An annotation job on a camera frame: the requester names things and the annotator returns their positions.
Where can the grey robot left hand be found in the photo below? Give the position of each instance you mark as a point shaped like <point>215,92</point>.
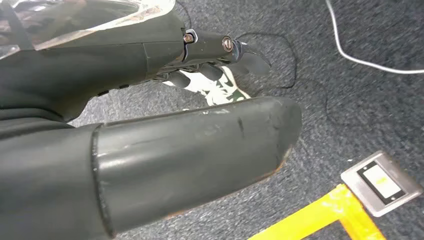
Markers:
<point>185,155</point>

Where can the white green patterned object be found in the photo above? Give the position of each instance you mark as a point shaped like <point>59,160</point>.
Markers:
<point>218,89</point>

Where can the yellow floor tape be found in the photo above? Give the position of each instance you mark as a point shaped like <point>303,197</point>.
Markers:
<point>318,215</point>

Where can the clear plastic film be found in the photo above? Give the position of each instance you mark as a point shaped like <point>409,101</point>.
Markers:
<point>82,15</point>

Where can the silver floor socket plate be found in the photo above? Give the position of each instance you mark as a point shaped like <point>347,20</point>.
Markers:
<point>364,195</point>

